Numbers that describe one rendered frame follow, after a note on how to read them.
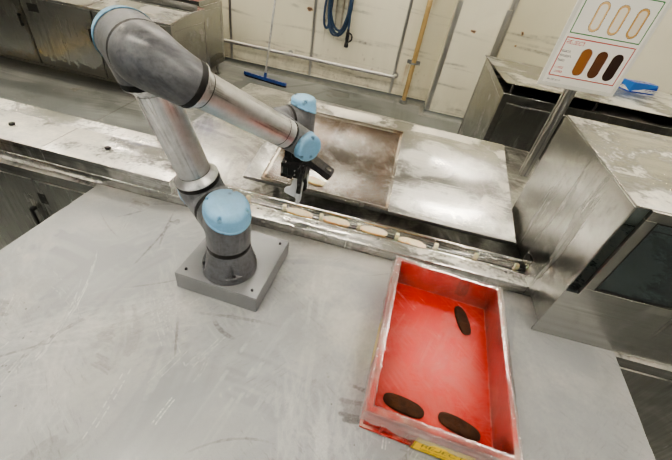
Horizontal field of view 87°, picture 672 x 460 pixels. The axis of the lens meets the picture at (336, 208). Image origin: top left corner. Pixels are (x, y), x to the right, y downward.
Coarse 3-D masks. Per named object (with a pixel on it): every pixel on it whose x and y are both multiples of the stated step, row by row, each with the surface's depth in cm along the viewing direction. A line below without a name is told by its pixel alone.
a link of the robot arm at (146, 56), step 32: (128, 32) 58; (160, 32) 61; (128, 64) 59; (160, 64) 60; (192, 64) 63; (160, 96) 64; (192, 96) 64; (224, 96) 69; (256, 128) 78; (288, 128) 84
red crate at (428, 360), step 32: (416, 288) 113; (416, 320) 103; (448, 320) 105; (480, 320) 107; (384, 352) 94; (416, 352) 95; (448, 352) 97; (480, 352) 98; (384, 384) 87; (416, 384) 89; (448, 384) 90; (480, 384) 91; (480, 416) 85
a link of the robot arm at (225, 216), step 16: (224, 192) 91; (208, 208) 86; (224, 208) 87; (240, 208) 88; (208, 224) 86; (224, 224) 86; (240, 224) 88; (208, 240) 91; (224, 240) 89; (240, 240) 91
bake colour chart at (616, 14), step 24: (600, 0) 132; (624, 0) 131; (648, 0) 130; (576, 24) 138; (600, 24) 137; (624, 24) 136; (648, 24) 135; (576, 48) 143; (600, 48) 142; (624, 48) 141; (552, 72) 149; (576, 72) 148; (600, 72) 147; (624, 72) 146
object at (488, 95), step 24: (504, 72) 267; (528, 72) 283; (480, 96) 310; (504, 96) 245; (528, 96) 246; (552, 96) 254; (576, 96) 236; (600, 96) 249; (624, 96) 263; (648, 96) 279; (480, 120) 290; (504, 120) 255; (528, 120) 251; (600, 120) 241; (624, 120) 238; (648, 120) 242; (504, 144) 265; (528, 144) 261
